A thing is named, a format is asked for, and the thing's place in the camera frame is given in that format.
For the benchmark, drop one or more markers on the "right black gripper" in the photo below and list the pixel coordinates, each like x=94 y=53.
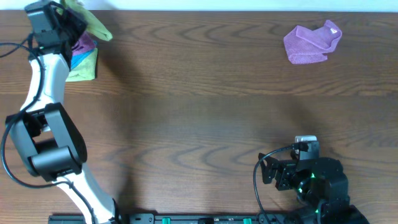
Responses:
x=285 y=167

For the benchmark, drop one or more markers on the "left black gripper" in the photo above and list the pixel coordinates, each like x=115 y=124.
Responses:
x=74 y=23

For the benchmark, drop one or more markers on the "light green cloth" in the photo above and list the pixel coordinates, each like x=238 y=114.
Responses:
x=94 y=26

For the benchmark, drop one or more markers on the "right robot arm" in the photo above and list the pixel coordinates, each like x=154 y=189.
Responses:
x=320 y=184

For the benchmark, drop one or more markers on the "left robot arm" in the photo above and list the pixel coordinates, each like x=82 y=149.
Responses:
x=48 y=142

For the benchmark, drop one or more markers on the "folded purple cloth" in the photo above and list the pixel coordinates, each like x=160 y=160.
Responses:
x=84 y=44

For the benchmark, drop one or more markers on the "folded blue cloth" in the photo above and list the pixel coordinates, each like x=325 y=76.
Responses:
x=86 y=58

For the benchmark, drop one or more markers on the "folded green cloth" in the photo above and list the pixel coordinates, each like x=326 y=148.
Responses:
x=82 y=73

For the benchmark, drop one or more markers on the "crumpled purple cloth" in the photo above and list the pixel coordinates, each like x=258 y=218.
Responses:
x=305 y=46

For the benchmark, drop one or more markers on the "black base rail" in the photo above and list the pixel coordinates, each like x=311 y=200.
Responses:
x=150 y=218

